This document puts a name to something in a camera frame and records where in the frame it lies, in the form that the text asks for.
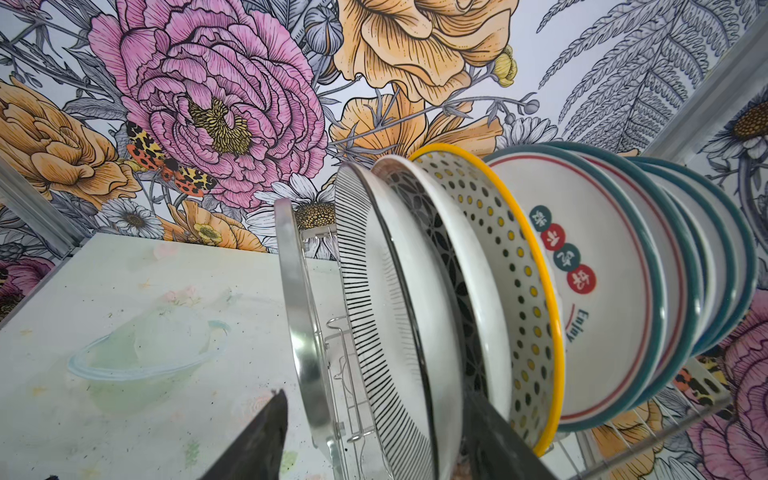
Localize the black striped rim plate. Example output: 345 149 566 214
335 163 463 479

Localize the aluminium corner post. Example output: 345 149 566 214
1 160 89 258
642 12 767 164

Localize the right aluminium corner post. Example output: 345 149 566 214
642 12 767 164

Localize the left aluminium corner post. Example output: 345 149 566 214
1 160 89 258

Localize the green rim printed plate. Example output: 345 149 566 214
485 145 667 432

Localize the black geometric pattern plate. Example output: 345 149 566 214
372 155 513 420

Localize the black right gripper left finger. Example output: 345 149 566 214
202 390 289 480

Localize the chrome wire dish rack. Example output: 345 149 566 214
275 200 731 479

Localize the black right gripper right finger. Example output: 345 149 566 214
463 391 556 480

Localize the yellow rim dotted plate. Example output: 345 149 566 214
410 143 566 456

